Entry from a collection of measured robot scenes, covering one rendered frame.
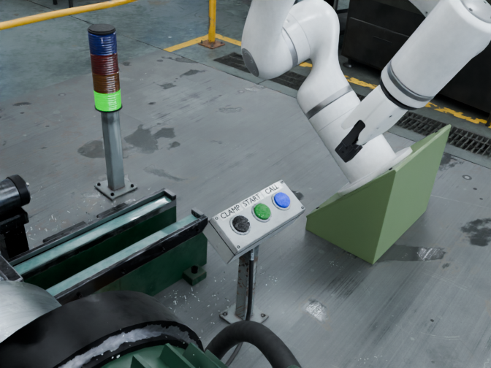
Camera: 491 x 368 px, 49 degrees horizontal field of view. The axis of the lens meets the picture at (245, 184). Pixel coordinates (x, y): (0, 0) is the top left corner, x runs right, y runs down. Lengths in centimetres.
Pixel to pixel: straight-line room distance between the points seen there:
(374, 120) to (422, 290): 49
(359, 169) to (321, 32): 31
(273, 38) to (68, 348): 95
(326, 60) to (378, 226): 38
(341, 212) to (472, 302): 33
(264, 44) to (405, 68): 45
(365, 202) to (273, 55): 37
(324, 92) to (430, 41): 46
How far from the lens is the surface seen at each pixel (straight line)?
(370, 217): 119
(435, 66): 79
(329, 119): 120
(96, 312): 33
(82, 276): 101
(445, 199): 154
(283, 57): 121
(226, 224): 86
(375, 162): 120
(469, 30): 77
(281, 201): 92
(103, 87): 127
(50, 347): 31
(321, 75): 121
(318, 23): 125
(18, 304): 65
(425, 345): 112
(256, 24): 119
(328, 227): 127
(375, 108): 84
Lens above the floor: 160
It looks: 34 degrees down
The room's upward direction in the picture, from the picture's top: 4 degrees clockwise
